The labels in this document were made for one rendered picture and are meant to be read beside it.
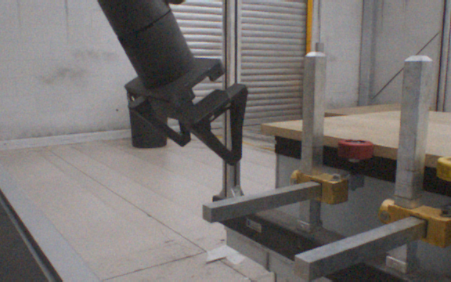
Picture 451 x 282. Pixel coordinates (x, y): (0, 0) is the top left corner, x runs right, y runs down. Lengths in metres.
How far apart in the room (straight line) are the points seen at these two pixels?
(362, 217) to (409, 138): 0.43
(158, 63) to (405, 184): 0.58
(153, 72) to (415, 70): 0.54
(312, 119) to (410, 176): 0.26
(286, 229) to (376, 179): 0.27
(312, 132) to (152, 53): 0.65
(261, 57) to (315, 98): 6.91
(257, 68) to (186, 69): 7.43
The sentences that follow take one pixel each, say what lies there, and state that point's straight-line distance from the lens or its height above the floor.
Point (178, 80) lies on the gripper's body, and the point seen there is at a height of 1.07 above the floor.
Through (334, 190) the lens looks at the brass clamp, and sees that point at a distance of 0.99.
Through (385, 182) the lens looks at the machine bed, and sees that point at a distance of 1.18.
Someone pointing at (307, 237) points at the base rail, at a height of 0.70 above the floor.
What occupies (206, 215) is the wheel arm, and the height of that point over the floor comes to 0.81.
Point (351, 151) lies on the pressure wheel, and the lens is 1.05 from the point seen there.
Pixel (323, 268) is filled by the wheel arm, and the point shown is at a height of 0.80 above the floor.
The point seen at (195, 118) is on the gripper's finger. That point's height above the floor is 1.04.
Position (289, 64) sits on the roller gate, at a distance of 8.32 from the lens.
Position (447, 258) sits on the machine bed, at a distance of 1.14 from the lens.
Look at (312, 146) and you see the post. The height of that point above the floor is 0.90.
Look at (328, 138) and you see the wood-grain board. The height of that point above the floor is 0.89.
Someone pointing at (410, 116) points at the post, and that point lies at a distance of 0.86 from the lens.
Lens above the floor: 1.09
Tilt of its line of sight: 11 degrees down
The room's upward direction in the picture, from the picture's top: straight up
